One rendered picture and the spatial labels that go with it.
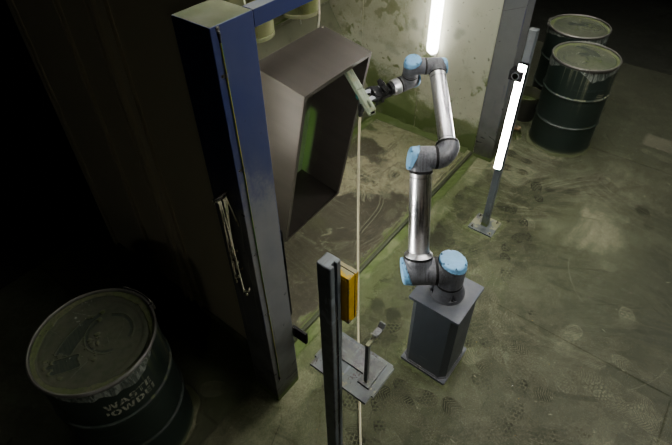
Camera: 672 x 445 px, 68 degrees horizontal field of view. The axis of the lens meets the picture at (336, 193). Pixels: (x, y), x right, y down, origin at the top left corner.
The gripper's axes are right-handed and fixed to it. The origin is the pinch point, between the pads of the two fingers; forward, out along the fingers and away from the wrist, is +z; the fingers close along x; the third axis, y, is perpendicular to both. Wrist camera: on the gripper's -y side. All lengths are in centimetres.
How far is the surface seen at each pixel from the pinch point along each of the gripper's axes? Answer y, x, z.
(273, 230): -24, -58, 75
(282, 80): -24.6, 12.2, 39.2
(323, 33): -7.4, 44.1, 0.9
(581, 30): 137, 57, -280
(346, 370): 10, -121, 71
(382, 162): 179, 34, -55
